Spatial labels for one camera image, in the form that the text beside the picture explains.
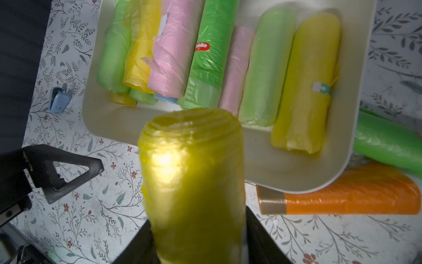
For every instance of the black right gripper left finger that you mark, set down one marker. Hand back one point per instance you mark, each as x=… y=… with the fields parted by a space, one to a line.
x=141 y=250

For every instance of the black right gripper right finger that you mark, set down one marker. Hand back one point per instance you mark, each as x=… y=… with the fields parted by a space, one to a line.
x=261 y=248

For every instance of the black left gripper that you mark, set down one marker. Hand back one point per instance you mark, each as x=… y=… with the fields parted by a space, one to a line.
x=55 y=171

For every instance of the yellow trash bag roll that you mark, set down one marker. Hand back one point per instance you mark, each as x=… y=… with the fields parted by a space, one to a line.
x=311 y=73
x=122 y=99
x=145 y=21
x=192 y=164

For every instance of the light green trash bag roll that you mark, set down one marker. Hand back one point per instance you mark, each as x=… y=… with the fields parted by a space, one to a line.
x=268 y=62
x=117 y=42
x=142 y=97

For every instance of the orange trash bag roll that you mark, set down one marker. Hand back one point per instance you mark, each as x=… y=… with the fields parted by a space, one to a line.
x=373 y=188

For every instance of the white blue trash bag roll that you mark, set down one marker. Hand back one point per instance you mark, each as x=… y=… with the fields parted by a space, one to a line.
x=166 y=99

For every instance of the green labelled trash bag roll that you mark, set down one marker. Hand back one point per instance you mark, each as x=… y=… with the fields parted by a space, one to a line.
x=205 y=82

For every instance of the pink trash bag roll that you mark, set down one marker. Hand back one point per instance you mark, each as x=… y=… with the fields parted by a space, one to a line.
x=174 y=47
x=236 y=68

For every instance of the cream storage box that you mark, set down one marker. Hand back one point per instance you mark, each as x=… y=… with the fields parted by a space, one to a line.
x=281 y=170

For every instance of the small blue clip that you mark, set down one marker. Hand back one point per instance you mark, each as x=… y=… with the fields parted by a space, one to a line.
x=59 y=99

